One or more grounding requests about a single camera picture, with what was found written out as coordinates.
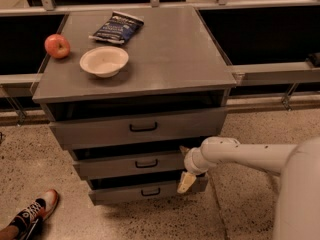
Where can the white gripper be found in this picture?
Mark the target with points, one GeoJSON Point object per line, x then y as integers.
{"type": "Point", "coordinates": [190, 163]}

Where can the grey drawer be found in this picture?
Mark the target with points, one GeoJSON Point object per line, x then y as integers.
{"type": "Point", "coordinates": [93, 164]}
{"type": "Point", "coordinates": [116, 195]}
{"type": "Point", "coordinates": [121, 130]}

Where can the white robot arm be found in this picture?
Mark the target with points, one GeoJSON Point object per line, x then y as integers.
{"type": "Point", "coordinates": [297, 215]}

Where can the grey bottom drawer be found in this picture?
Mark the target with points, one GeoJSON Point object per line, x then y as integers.
{"type": "Point", "coordinates": [116, 195]}

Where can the grey drawer cabinet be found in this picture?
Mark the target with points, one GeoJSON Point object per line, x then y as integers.
{"type": "Point", "coordinates": [173, 66]}

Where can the grey top drawer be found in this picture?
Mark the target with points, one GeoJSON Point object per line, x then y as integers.
{"type": "Point", "coordinates": [121, 130]}

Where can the white bowl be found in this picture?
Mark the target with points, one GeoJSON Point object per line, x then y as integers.
{"type": "Point", "coordinates": [104, 61]}

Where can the blue chip bag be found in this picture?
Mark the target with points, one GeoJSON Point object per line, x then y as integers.
{"type": "Point", "coordinates": [118, 29]}

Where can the metal railing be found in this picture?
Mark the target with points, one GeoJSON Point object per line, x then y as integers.
{"type": "Point", "coordinates": [23, 83]}

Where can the red black sneaker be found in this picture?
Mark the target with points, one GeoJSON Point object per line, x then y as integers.
{"type": "Point", "coordinates": [42, 207]}

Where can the red apple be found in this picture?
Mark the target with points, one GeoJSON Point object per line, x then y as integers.
{"type": "Point", "coordinates": [57, 46]}

